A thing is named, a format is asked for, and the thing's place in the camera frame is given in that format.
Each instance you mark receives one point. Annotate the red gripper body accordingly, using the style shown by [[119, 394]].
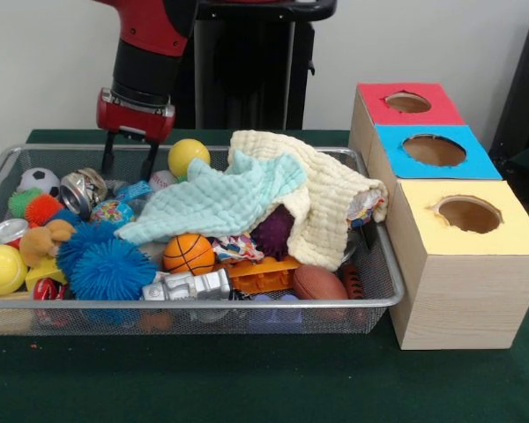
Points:
[[136, 119]]

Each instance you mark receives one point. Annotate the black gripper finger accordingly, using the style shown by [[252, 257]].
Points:
[[107, 154], [150, 165]]

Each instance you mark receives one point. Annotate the light blue muslin cloth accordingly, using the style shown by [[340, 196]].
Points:
[[211, 202]]

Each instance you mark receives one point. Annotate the cream muslin cloth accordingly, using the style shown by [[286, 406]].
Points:
[[330, 198]]

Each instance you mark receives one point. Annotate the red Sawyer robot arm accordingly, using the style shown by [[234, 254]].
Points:
[[150, 48]]

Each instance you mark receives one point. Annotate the silver mesh bin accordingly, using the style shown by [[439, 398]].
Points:
[[114, 304]]

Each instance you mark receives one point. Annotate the wooden box with three holes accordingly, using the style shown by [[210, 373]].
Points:
[[467, 299]]

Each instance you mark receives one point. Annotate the plain yellow ball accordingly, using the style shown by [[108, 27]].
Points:
[[187, 156]]

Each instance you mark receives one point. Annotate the crushed drink can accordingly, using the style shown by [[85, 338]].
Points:
[[81, 191]]

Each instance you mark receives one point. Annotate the small globe print ball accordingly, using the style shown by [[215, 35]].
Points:
[[112, 212]]

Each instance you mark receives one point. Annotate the orange toy basketball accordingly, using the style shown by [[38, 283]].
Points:
[[188, 254]]

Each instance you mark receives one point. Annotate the silver toy robot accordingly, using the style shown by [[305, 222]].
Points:
[[189, 285]]

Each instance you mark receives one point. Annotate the brown toy football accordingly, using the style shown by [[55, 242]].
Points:
[[319, 283]]

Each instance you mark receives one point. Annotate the dark green table cloth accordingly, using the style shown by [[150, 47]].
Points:
[[247, 379]]

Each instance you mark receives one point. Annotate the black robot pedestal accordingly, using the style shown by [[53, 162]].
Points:
[[255, 66]]

